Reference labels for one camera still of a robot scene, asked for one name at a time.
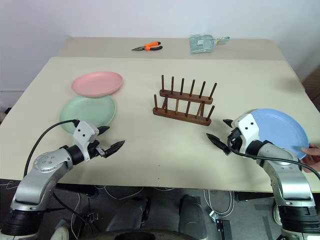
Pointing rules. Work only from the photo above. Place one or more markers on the pale green packaged dustpan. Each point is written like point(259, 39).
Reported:
point(201, 44)

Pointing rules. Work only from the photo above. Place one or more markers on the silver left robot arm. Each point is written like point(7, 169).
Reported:
point(37, 180)

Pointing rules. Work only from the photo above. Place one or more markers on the person's bare hand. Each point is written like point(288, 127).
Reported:
point(313, 156)

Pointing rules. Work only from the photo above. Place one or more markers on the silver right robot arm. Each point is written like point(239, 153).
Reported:
point(287, 180)

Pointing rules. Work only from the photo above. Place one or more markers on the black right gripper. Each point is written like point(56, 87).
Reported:
point(235, 141)

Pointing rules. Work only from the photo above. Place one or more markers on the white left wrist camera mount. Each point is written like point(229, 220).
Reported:
point(83, 131)

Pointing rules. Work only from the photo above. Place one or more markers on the blue plate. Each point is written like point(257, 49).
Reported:
point(280, 127)

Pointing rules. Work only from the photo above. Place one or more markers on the brown cardboard box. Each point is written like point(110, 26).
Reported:
point(312, 87)

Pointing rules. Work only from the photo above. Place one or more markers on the dark glossy rounded shape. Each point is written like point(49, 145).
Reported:
point(128, 215)
point(191, 215)

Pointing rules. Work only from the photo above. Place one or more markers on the black box on floor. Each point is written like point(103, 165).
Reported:
point(223, 230)

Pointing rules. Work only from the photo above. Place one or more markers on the pink plate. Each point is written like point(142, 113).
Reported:
point(96, 83)

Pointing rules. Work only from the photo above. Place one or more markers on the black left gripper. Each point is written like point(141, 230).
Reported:
point(94, 149)

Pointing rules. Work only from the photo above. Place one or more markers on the green plate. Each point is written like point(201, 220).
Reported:
point(85, 112)

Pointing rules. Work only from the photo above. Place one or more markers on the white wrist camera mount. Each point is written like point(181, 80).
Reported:
point(83, 131)
point(250, 127)

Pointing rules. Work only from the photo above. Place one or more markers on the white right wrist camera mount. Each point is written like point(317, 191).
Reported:
point(250, 127)

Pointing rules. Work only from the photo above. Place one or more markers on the wooden dish rack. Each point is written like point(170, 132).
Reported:
point(182, 117)

